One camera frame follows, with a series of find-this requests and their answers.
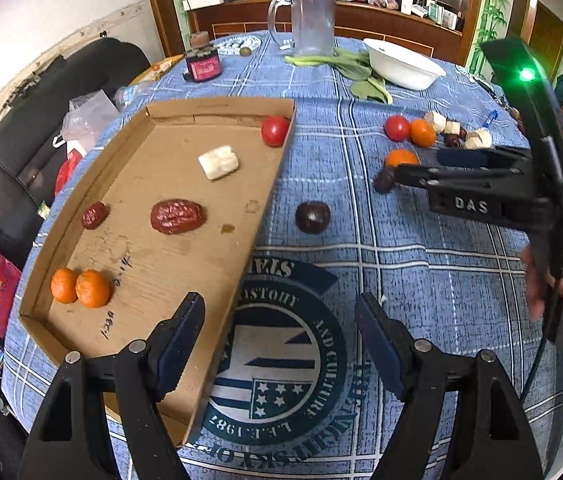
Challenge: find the orange tangerine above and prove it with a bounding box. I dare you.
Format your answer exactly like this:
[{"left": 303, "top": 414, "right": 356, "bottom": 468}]
[
  {"left": 385, "top": 150, "right": 419, "bottom": 168},
  {"left": 409, "top": 118, "right": 437, "bottom": 148},
  {"left": 76, "top": 270, "right": 111, "bottom": 309}
]

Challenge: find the small orange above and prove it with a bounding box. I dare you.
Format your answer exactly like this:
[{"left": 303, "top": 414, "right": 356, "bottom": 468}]
[{"left": 50, "top": 268, "right": 78, "bottom": 304}]

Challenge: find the red tomato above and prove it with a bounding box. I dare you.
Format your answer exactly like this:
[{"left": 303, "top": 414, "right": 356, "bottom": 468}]
[
  {"left": 261, "top": 115, "right": 290, "bottom": 148},
  {"left": 383, "top": 115, "right": 411, "bottom": 142}
]

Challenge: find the large dried red date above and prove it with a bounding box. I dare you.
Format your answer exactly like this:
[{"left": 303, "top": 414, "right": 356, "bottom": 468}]
[{"left": 150, "top": 198, "right": 206, "bottom": 235}]

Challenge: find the white corn cob piece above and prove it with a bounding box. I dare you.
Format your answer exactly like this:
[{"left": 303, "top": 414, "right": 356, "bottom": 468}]
[{"left": 198, "top": 145, "right": 240, "bottom": 181}]

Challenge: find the white corn piece front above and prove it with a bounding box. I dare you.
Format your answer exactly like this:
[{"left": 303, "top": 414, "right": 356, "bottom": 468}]
[{"left": 464, "top": 127, "right": 493, "bottom": 150}]

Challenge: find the dark date among corn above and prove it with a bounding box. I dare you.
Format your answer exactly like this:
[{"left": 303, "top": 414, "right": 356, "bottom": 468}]
[{"left": 444, "top": 133, "right": 465, "bottom": 148}]

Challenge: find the white corn piece middle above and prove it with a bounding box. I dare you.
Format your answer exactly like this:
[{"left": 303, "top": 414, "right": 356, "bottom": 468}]
[{"left": 444, "top": 120, "right": 461, "bottom": 136}]

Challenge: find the white corn piece left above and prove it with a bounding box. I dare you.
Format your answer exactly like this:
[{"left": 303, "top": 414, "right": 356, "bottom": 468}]
[{"left": 423, "top": 110, "right": 447, "bottom": 133}]

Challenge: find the dark date near tangerine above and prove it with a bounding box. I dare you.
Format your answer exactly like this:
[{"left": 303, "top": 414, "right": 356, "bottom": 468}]
[{"left": 373, "top": 166, "right": 395, "bottom": 194}]

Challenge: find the white ceramic bowl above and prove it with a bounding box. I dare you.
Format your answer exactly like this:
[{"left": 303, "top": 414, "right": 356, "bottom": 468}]
[{"left": 364, "top": 38, "right": 446, "bottom": 91}]

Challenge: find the dark purple plum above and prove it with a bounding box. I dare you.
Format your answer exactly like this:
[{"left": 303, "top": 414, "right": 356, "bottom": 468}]
[{"left": 295, "top": 200, "right": 330, "bottom": 235}]

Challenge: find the green leafy vegetable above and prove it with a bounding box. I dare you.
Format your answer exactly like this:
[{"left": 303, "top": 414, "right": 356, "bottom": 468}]
[{"left": 285, "top": 48, "right": 393, "bottom": 105}]

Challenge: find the blue plaid tablecloth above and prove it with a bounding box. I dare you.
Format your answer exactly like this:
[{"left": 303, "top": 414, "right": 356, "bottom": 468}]
[{"left": 0, "top": 31, "right": 563, "bottom": 480}]

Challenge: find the clear glass pitcher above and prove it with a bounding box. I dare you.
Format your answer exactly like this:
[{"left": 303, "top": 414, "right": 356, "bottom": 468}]
[{"left": 268, "top": 0, "right": 336, "bottom": 56}]

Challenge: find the brown cardboard tray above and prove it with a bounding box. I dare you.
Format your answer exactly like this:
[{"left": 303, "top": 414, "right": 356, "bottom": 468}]
[{"left": 19, "top": 96, "right": 295, "bottom": 445}]

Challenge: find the black leather sofa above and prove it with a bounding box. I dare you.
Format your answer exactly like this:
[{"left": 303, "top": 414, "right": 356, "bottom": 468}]
[{"left": 0, "top": 37, "right": 152, "bottom": 376}]

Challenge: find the pink labelled jar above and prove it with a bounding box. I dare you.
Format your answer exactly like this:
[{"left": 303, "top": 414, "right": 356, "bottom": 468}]
[{"left": 184, "top": 32, "right": 223, "bottom": 82}]

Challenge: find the clear plastic bag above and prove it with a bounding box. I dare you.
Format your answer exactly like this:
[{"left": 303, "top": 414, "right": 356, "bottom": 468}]
[{"left": 52, "top": 90, "right": 119, "bottom": 157}]

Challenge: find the black cable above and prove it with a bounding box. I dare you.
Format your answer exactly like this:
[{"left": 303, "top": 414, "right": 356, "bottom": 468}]
[{"left": 518, "top": 278, "right": 563, "bottom": 406}]

